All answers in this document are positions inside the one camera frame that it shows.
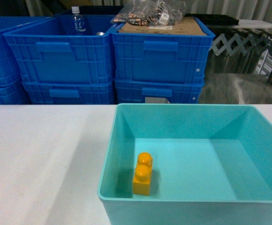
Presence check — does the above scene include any clear water bottle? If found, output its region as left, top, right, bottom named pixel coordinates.
left=66, top=6, right=87, bottom=36

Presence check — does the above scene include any brown cardboard sheet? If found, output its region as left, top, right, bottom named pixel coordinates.
left=118, top=17, right=206, bottom=36

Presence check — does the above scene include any blue crate lower left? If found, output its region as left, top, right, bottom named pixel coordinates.
left=0, top=81, right=31, bottom=105

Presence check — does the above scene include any blue crate lower right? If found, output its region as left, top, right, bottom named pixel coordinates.
left=115, top=79, right=204, bottom=104

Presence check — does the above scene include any blue crate upper right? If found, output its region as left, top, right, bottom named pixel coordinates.
left=111, top=17, right=215, bottom=84

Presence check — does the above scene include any black tray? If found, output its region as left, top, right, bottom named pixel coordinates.
left=185, top=14, right=239, bottom=26

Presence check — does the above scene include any yellow toy block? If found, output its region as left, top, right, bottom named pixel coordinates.
left=132, top=152, right=153, bottom=196

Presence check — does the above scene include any clear bag of parts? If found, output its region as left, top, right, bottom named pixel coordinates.
left=111, top=0, right=188, bottom=26

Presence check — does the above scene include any blue crate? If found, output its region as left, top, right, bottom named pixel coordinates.
left=111, top=17, right=215, bottom=84
left=115, top=79, right=204, bottom=104
left=0, top=81, right=31, bottom=105
left=4, top=15, right=115, bottom=85
left=22, top=82, right=115, bottom=105
left=0, top=16, right=46, bottom=87

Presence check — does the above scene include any grey expandable conveyor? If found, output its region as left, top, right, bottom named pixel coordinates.
left=209, top=33, right=272, bottom=56

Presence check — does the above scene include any blue crate upper left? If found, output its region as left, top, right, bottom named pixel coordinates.
left=0, top=16, right=46, bottom=87

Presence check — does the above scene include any blue crate upper middle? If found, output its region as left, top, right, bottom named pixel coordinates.
left=4, top=15, right=115, bottom=85

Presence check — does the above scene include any blue crate lower middle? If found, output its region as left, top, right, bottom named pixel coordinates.
left=22, top=82, right=115, bottom=105

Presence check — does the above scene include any teal plastic box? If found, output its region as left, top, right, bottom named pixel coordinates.
left=98, top=104, right=272, bottom=225

